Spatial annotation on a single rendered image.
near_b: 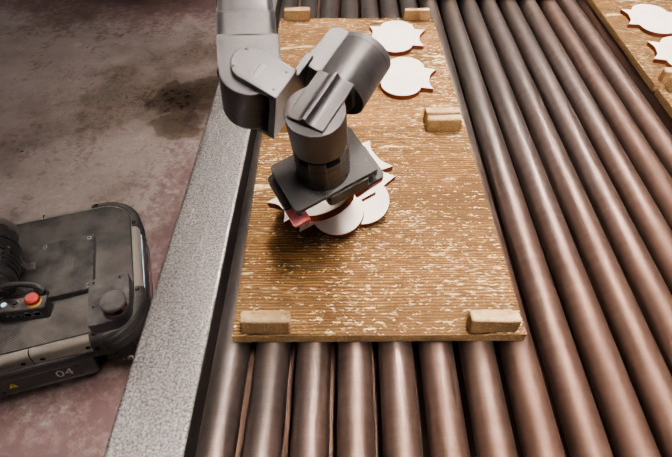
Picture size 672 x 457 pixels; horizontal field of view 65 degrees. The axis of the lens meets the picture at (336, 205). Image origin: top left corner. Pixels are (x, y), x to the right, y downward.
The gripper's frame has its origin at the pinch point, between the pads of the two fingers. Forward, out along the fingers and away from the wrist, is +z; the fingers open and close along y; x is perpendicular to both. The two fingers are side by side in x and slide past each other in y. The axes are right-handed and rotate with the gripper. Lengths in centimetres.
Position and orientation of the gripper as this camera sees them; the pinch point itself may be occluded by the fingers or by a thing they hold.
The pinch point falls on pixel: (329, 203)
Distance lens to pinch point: 65.7
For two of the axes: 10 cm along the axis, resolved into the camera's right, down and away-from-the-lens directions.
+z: 0.6, 4.3, 9.0
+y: -8.7, 4.7, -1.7
